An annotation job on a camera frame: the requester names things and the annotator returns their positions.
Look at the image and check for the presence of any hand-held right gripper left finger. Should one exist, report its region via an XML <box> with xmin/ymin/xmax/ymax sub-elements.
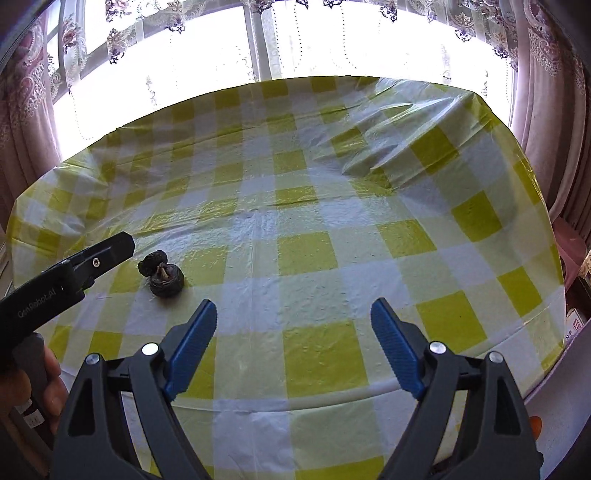
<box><xmin>48</xmin><ymin>298</ymin><xmax>218</xmax><ymax>480</ymax></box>

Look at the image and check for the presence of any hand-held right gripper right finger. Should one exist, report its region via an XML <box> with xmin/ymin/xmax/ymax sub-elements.
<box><xmin>370</xmin><ymin>297</ymin><xmax>544</xmax><ymax>480</ymax></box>

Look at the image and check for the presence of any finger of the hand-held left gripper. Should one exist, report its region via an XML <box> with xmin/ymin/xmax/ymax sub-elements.
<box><xmin>61</xmin><ymin>232</ymin><xmax>136</xmax><ymax>292</ymax></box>

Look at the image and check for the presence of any person's left hand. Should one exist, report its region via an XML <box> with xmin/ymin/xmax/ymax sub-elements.
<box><xmin>0</xmin><ymin>346</ymin><xmax>70</xmax><ymax>435</ymax></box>

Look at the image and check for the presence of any yellow checked plastic tablecloth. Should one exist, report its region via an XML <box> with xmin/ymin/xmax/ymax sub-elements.
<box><xmin>7</xmin><ymin>75</ymin><xmax>568</xmax><ymax>480</ymax></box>

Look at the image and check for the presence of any pink patterned curtain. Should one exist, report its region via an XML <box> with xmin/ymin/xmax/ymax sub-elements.
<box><xmin>507</xmin><ymin>0</ymin><xmax>591</xmax><ymax>224</ymax></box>
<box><xmin>0</xmin><ymin>16</ymin><xmax>63</xmax><ymax>229</ymax></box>

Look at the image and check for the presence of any white printed box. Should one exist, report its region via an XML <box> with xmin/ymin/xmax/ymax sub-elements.
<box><xmin>564</xmin><ymin>305</ymin><xmax>591</xmax><ymax>346</ymax></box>

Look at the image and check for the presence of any pink plastic stool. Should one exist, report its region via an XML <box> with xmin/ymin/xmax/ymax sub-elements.
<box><xmin>551</xmin><ymin>216</ymin><xmax>588</xmax><ymax>292</ymax></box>

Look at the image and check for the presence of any floral lace curtain valance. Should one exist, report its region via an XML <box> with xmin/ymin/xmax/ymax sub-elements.
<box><xmin>44</xmin><ymin>0</ymin><xmax>536</xmax><ymax>93</ymax></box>

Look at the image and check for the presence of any white window frame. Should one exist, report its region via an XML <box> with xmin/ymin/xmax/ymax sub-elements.
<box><xmin>240</xmin><ymin>4</ymin><xmax>289</xmax><ymax>83</ymax></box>

